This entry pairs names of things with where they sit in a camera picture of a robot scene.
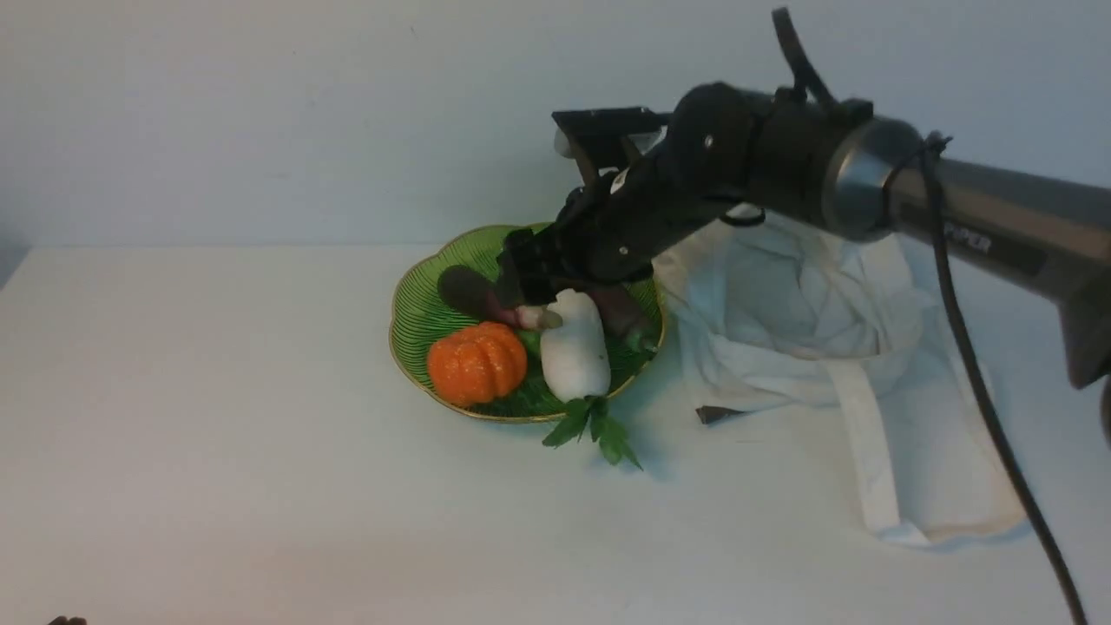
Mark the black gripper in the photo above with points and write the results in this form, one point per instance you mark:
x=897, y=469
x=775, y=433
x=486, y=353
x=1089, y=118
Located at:
x=619, y=223

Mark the purple eggplant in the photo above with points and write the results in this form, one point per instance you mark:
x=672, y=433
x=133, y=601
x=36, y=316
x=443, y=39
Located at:
x=463, y=289

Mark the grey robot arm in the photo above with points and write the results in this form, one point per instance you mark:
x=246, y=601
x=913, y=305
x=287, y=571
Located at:
x=841, y=170

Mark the white cloth tote bag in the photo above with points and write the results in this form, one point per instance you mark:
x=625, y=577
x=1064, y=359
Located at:
x=783, y=315

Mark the dark eggplant in plate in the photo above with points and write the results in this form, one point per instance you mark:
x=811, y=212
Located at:
x=622, y=315

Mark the white radish with leaves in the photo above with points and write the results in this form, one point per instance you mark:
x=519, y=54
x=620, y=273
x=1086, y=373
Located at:
x=576, y=369

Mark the orange toy pumpkin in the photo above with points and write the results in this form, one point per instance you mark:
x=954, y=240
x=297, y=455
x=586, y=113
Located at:
x=477, y=365

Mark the green leaf-shaped plate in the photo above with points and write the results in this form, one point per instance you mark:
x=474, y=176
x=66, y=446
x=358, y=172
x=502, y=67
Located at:
x=420, y=318

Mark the dark object at bottom edge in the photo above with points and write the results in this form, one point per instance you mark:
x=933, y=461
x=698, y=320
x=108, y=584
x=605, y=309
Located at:
x=67, y=620

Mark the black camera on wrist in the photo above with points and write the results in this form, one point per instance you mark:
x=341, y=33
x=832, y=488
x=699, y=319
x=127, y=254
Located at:
x=599, y=140

